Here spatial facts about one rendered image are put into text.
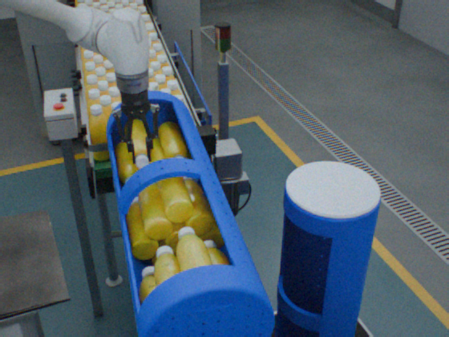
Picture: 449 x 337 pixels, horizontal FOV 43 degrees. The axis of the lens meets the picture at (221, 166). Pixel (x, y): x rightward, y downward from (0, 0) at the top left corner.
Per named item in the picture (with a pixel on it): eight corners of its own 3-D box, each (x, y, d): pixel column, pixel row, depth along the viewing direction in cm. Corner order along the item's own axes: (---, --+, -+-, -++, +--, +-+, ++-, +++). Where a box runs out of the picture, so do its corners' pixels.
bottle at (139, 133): (133, 114, 179) (139, 146, 164) (150, 126, 183) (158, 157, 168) (119, 130, 181) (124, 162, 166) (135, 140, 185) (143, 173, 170)
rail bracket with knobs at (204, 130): (192, 160, 205) (192, 136, 199) (188, 150, 211) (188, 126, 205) (219, 157, 207) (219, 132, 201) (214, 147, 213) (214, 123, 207)
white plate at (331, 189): (311, 152, 184) (311, 154, 185) (268, 194, 165) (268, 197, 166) (394, 178, 171) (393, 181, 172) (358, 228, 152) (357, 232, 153)
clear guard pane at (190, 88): (211, 212, 251) (209, 115, 224) (179, 125, 314) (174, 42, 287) (212, 211, 251) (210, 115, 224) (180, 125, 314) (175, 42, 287)
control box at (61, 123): (49, 141, 197) (43, 115, 192) (49, 114, 214) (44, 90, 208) (78, 137, 199) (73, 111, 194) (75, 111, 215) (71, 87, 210)
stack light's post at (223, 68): (221, 265, 288) (219, 64, 226) (219, 260, 291) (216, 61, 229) (228, 263, 289) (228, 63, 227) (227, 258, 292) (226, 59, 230)
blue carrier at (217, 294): (143, 393, 120) (138, 299, 105) (109, 168, 191) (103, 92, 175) (269, 369, 127) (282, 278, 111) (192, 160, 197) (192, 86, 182)
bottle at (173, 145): (175, 118, 180) (186, 148, 165) (182, 135, 184) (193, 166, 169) (154, 125, 180) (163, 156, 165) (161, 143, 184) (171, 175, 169)
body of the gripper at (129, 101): (119, 95, 150) (123, 126, 155) (151, 91, 151) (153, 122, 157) (116, 83, 156) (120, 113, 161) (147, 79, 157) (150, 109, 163)
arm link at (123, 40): (159, 67, 150) (131, 54, 158) (155, 10, 141) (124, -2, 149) (126, 80, 144) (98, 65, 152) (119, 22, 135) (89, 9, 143)
